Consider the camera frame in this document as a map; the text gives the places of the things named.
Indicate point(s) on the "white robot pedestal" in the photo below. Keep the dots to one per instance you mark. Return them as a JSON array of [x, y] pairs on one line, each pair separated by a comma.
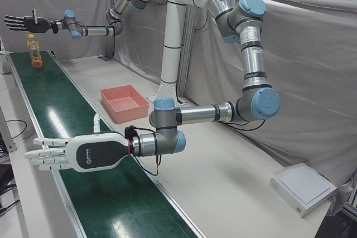
[[171, 40]]

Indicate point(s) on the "green conveyor belt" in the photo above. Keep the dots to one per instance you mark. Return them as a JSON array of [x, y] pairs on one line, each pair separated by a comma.
[[83, 143]]

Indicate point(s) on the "dark robot hand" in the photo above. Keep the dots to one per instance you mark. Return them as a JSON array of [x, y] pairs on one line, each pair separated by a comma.
[[39, 26]]

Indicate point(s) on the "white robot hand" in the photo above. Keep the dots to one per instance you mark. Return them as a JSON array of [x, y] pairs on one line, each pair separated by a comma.
[[94, 151]]

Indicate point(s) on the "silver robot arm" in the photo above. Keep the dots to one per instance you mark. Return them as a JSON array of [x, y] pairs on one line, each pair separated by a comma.
[[251, 54], [97, 30]]

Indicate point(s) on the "white flat box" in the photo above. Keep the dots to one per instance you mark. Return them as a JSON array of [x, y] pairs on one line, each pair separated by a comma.
[[304, 185]]

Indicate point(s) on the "aluminium frame post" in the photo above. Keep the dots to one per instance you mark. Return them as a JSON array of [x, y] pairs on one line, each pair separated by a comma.
[[187, 54]]

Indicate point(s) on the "pink plastic basket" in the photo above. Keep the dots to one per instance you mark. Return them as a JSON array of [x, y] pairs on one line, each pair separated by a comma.
[[125, 104]]

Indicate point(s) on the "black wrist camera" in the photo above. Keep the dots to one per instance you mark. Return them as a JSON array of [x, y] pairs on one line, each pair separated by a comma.
[[129, 132]]

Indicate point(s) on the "black floor plate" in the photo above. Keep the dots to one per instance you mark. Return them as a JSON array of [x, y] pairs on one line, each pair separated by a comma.
[[105, 58]]

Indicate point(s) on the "orange drink bottle yellow cap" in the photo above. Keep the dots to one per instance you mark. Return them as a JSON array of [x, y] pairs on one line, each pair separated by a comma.
[[35, 54]]

